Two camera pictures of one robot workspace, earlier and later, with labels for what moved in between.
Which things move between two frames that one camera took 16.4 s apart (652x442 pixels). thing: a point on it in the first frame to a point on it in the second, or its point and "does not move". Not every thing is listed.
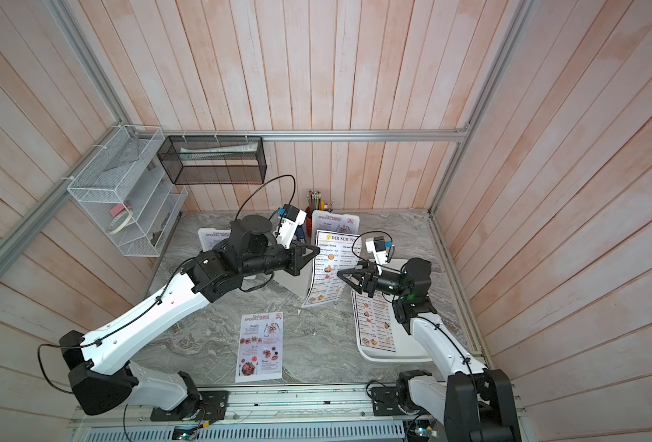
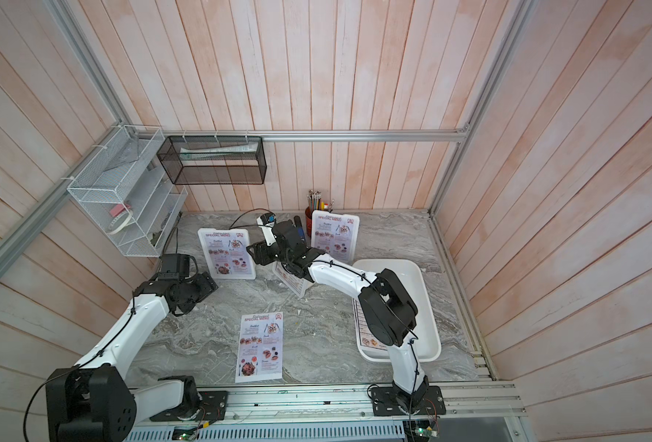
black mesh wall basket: (215, 159) does not move
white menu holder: (299, 284) does not move
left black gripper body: (273, 258) to (197, 290)
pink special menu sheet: (260, 351) does not move
